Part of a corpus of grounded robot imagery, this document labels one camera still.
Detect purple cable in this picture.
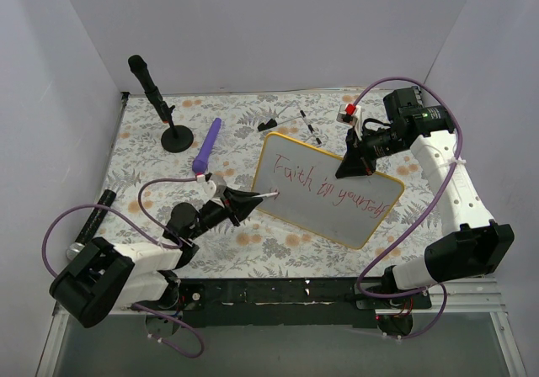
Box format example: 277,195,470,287
41,174,207,359
353,76,467,340

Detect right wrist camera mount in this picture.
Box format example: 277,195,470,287
337,104,364,137

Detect yellow framed whiteboard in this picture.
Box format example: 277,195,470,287
252,132,405,250

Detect wire whiteboard stand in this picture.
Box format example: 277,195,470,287
256,101,323,147

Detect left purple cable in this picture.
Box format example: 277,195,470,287
41,174,207,359

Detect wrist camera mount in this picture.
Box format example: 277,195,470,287
195,173,227,200
337,104,364,137

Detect white red marker pen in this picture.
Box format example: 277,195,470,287
255,191,279,199

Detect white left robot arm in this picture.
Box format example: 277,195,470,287
49,187,264,328

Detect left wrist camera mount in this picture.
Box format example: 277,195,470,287
195,173,227,200

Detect aluminium frame rail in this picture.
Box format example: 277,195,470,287
33,85,527,377

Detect black flashlight silver head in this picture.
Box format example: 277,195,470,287
66,189,116,261

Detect black microphone on stand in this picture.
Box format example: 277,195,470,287
128,55,194,153

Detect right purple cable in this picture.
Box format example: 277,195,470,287
353,76,467,340

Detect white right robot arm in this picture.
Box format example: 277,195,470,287
335,82,515,308

